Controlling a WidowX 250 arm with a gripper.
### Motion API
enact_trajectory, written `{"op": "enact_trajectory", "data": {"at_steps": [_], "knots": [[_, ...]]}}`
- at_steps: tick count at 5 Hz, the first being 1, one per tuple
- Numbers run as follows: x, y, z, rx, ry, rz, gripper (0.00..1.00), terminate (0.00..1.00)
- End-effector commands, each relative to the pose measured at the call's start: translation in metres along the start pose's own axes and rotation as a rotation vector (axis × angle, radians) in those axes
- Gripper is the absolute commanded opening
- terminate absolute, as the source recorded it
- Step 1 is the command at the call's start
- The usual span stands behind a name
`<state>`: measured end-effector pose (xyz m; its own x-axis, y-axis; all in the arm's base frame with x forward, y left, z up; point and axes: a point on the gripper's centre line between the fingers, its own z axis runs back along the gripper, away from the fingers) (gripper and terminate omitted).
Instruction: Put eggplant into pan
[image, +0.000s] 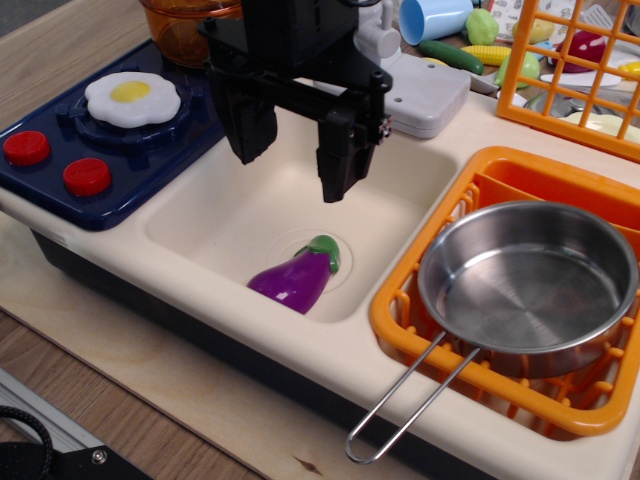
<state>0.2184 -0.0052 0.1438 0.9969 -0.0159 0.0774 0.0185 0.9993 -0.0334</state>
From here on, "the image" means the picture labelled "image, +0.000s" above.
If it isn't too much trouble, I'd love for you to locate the grey toy faucet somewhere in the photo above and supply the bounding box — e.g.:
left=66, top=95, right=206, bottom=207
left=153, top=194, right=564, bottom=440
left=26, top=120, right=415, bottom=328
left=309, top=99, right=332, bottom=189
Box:
left=354, top=1, right=471, bottom=139

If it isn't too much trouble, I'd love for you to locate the toy fried egg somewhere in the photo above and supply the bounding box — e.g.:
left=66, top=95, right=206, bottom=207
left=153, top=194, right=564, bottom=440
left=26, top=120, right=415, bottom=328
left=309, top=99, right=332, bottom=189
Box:
left=84, top=72, right=182, bottom=129

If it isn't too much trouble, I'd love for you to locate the light green toy vegetable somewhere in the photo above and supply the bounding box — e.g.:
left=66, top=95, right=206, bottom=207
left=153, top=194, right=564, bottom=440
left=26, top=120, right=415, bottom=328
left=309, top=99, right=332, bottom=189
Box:
left=465, top=8, right=499, bottom=45

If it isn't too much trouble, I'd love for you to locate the orange transparent plastic pot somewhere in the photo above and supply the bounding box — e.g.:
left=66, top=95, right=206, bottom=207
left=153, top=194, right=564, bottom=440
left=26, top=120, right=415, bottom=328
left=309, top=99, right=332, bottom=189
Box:
left=139, top=0, right=242, bottom=68

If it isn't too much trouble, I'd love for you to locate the black clamp with screw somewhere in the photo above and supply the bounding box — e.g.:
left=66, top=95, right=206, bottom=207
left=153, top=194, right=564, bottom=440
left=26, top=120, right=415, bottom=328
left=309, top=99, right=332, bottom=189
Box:
left=49, top=445, right=151, bottom=480

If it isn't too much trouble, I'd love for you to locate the cream toy kitchen sink unit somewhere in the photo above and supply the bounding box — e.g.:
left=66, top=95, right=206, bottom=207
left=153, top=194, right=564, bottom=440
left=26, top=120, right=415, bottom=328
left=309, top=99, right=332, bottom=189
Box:
left=1, top=94, right=639, bottom=479

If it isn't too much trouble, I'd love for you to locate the yellow toy corn cob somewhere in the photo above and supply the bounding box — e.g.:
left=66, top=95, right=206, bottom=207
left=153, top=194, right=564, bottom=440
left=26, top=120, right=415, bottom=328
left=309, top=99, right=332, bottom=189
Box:
left=462, top=45, right=511, bottom=67

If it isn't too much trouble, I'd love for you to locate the navy blue toy stove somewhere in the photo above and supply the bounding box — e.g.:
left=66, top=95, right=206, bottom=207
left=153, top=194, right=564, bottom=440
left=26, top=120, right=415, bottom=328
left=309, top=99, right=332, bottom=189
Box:
left=1, top=41, right=224, bottom=231

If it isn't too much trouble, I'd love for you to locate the stainless steel pan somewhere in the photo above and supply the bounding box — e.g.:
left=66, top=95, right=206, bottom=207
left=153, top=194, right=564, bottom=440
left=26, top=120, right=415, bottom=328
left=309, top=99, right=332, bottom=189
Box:
left=346, top=201, right=639, bottom=464

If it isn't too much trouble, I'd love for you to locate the green toy cucumber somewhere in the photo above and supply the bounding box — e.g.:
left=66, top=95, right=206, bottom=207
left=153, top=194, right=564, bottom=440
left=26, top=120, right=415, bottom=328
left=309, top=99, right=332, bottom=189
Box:
left=417, top=40, right=485, bottom=75

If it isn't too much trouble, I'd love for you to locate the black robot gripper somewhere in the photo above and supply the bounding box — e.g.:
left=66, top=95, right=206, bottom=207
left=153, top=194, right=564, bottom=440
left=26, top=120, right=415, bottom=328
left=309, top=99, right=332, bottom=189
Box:
left=198, top=1, right=393, bottom=203

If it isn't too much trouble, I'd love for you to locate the purple toy eggplant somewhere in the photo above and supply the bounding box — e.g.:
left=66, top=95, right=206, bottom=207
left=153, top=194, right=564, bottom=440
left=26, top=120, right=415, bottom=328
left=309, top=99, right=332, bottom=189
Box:
left=247, top=235, right=340, bottom=314

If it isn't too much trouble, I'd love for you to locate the red purple toy fruit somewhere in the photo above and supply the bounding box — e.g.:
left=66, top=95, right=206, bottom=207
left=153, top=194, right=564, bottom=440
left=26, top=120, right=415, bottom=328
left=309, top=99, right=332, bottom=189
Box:
left=556, top=31, right=607, bottom=73

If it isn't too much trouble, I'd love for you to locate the orange dish drying rack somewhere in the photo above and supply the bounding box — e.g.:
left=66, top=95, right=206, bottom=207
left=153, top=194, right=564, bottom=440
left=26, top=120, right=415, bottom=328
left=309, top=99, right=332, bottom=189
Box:
left=370, top=147, right=639, bottom=438

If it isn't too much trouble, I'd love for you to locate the green toy pear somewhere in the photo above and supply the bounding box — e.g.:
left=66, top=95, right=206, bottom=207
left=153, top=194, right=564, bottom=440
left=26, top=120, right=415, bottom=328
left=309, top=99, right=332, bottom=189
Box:
left=494, top=52, right=541, bottom=89

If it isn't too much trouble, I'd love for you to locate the light blue plastic cup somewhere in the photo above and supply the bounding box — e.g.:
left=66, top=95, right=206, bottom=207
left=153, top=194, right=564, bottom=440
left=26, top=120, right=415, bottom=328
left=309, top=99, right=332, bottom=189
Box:
left=398, top=0, right=474, bottom=46

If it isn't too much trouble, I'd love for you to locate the red stove knob right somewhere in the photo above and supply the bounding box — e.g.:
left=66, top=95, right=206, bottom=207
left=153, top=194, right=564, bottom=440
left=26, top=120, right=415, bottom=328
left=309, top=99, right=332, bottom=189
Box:
left=62, top=158, right=112, bottom=197

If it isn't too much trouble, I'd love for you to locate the red stove knob left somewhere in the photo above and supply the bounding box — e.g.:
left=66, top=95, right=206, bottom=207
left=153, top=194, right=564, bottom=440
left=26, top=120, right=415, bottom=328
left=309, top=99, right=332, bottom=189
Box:
left=3, top=131, right=51, bottom=166

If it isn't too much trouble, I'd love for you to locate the black cable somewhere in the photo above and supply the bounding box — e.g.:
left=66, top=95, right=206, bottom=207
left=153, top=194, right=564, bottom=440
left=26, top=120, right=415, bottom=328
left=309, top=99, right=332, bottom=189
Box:
left=0, top=405, right=54, bottom=480

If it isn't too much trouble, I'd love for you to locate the red stove knob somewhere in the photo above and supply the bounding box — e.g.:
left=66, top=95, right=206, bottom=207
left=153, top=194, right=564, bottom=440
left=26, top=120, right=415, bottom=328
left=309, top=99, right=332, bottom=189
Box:
left=3, top=131, right=51, bottom=166
left=62, top=158, right=112, bottom=197

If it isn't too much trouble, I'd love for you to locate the orange plastic grid basket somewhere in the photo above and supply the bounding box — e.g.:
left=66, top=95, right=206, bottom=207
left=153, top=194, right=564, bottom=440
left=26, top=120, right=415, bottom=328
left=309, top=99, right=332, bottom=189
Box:
left=497, top=1, right=639, bottom=162

